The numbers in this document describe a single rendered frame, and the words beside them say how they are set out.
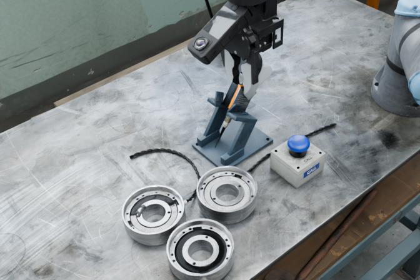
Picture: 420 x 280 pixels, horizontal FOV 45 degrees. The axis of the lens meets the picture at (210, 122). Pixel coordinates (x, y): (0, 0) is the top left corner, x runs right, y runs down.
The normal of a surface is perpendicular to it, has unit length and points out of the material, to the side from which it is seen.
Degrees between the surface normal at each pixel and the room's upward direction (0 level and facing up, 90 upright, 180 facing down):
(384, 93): 72
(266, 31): 90
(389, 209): 0
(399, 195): 0
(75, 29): 90
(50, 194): 0
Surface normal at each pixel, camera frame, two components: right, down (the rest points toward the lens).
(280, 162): -0.79, 0.44
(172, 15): 0.62, 0.49
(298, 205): -0.06, -0.75
